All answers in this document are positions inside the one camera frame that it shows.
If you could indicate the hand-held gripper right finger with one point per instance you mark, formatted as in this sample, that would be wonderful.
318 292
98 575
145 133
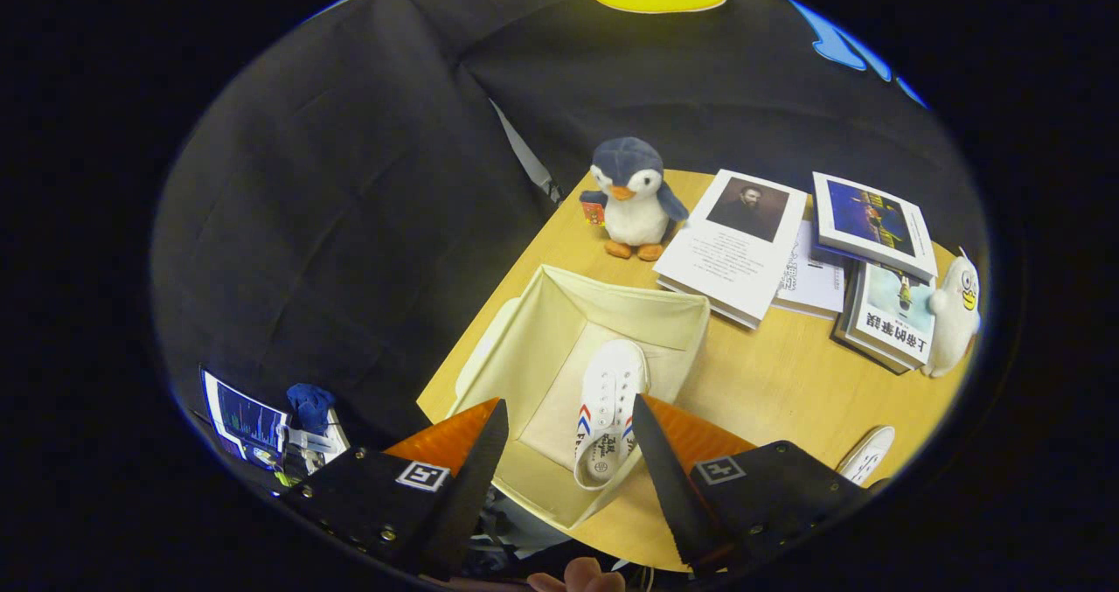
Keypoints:
673 487

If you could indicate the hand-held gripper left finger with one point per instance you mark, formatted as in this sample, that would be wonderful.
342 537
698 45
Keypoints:
472 487

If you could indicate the white canvas shoe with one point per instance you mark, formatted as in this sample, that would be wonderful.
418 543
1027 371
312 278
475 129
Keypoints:
867 455
612 382

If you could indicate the cream fabric storage box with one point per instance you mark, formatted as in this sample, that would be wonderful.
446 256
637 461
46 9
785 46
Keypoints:
559 312

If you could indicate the white book with portrait cover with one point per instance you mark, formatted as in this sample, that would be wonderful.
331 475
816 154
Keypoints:
730 260

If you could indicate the white paper booklet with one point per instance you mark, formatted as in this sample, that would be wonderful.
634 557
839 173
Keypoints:
817 282

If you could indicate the book with pale blue cover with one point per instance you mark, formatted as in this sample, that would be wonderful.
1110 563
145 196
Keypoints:
893 321

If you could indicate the blue-grey penguin plush toy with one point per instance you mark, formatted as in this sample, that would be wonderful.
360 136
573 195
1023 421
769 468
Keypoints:
636 212

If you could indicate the white duck plush toy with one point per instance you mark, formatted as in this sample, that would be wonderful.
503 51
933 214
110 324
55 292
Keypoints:
953 321

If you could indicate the book with blue night cover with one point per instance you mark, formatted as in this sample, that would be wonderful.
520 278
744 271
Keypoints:
874 220

